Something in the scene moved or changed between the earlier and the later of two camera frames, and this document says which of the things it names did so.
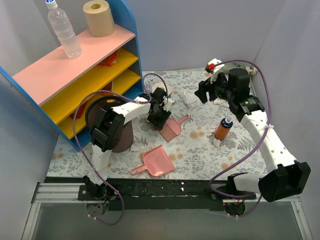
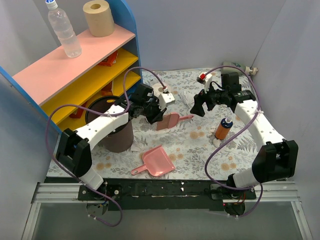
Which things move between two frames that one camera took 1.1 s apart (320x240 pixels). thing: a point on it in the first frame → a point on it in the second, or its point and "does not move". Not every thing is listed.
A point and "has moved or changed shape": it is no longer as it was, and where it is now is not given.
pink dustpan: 157,161 does not move
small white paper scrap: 216,142 does not move
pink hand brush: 171,128 has moved or changed shape
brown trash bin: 92,112 does not move
